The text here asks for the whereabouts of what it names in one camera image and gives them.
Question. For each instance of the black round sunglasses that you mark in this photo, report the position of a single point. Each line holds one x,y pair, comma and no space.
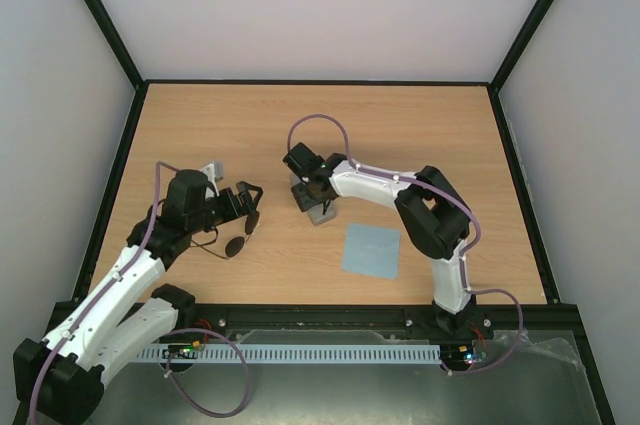
235,245

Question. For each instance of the light blue cleaning cloth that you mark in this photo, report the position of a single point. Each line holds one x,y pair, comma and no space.
371,251

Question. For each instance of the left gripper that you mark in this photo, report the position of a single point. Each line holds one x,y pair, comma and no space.
247,204

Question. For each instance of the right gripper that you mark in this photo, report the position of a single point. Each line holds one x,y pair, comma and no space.
304,196

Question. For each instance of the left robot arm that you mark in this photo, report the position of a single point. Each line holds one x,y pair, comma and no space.
64,375

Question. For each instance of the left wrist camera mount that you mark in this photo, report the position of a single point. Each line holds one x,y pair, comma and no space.
214,171

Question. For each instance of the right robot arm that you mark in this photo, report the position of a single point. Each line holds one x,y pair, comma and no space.
434,215

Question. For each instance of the black front mounting rail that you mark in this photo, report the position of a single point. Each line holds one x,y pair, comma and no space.
403,322

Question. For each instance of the black aluminium frame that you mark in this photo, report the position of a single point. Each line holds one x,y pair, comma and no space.
551,316

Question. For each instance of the grey glasses case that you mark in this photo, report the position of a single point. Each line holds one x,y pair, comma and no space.
318,213

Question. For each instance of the light blue slotted cable duct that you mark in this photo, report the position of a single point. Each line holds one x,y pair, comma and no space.
296,354

